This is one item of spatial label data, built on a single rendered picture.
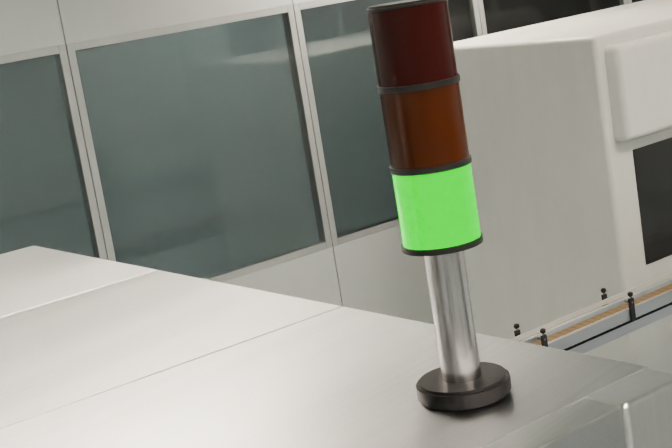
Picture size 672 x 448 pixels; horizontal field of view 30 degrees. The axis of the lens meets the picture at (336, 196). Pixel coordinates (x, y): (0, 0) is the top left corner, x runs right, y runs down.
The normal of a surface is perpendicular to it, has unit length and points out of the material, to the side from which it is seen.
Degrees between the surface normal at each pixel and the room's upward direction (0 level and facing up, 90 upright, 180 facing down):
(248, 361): 0
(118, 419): 0
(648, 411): 90
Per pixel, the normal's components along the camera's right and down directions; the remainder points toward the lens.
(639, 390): -0.16, -0.97
